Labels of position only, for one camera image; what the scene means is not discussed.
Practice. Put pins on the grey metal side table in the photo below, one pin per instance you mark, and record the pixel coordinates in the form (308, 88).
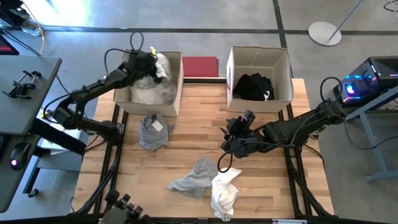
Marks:
(373, 146)

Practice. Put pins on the black desk caster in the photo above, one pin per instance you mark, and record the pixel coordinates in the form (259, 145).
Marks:
(32, 193)

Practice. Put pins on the grey garment with white label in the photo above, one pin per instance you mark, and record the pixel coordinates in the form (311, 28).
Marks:
(152, 137)

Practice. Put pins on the small yellow tag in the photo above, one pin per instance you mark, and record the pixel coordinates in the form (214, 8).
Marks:
(153, 50)

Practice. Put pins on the black computer with RGB lights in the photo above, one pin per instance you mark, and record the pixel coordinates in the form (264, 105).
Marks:
(367, 79)

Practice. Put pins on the dark grey desk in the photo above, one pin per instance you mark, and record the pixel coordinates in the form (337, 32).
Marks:
(21, 102)

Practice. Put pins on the pale grey garment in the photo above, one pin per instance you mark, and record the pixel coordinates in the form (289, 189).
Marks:
(170, 97)

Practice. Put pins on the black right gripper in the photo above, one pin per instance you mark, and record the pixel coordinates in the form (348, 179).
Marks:
(248, 144)

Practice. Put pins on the black clamp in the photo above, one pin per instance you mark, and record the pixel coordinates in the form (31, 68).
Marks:
(21, 87)

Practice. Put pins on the black aluminium table frame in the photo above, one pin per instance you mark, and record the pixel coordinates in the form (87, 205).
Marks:
(118, 161)

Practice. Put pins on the black table-level camera mount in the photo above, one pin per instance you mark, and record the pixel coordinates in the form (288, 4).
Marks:
(121, 208)

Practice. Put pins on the white garment with tag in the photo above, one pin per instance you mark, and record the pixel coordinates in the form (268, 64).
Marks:
(224, 193)

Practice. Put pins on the light grey crumpled garment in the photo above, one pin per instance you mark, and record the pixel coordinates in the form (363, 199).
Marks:
(196, 180)

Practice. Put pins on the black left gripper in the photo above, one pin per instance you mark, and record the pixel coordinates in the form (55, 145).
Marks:
(141, 63)

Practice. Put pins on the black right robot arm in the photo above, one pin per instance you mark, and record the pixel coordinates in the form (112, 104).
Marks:
(298, 126)

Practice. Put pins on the white box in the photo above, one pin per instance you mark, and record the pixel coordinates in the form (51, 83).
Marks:
(53, 146)

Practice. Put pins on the plain white garment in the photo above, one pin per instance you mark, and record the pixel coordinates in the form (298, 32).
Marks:
(146, 91)

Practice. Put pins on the cardboard box with light clothes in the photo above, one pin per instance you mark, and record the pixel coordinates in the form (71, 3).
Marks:
(146, 109)

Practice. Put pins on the cardboard box with black clothes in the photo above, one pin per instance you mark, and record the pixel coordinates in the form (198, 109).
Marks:
(258, 105)

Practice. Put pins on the clear plastic bottle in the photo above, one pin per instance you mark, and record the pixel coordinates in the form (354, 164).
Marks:
(31, 28)

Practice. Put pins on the black device with red stripe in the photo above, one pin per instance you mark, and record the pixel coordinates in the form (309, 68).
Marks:
(6, 46)

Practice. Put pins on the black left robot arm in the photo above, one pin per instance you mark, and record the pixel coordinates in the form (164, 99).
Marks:
(90, 88)

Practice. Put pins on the black garment pile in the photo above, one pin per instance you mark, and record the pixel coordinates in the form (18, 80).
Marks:
(252, 87)

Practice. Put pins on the white garment with black lines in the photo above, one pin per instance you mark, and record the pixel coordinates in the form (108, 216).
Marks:
(163, 65)

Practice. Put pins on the white round-base stand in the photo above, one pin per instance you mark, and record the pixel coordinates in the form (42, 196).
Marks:
(323, 32)

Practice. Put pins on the red flat pad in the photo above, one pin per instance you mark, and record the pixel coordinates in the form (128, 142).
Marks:
(200, 66)

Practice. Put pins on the black computer mouse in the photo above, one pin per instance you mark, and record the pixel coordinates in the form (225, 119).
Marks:
(19, 155)

